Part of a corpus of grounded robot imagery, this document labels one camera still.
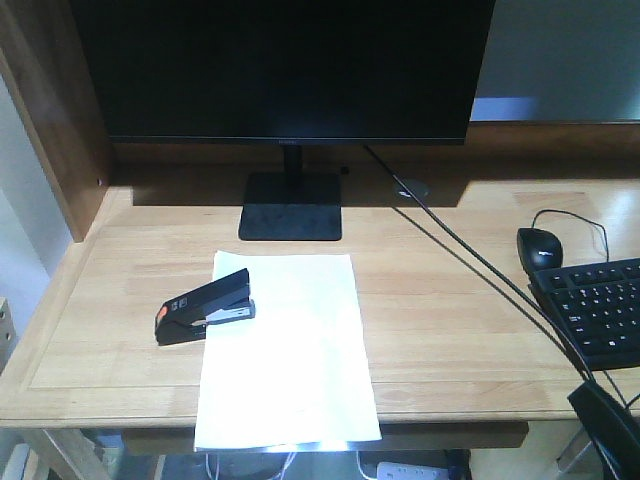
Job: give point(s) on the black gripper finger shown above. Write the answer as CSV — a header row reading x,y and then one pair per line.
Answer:
x,y
611,428

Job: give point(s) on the white paper sheet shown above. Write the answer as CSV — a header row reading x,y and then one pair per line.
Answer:
x,y
295,373

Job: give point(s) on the black stapler with orange stripe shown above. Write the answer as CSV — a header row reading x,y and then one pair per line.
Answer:
x,y
185,318

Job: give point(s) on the black keyboard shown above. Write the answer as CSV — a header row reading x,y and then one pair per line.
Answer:
x,y
597,307

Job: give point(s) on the black computer mouse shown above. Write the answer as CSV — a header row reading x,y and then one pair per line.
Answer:
x,y
538,249

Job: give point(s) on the white power strip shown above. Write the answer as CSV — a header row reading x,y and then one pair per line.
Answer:
x,y
400,471

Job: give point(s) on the black computer monitor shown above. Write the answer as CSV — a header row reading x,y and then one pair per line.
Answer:
x,y
287,73

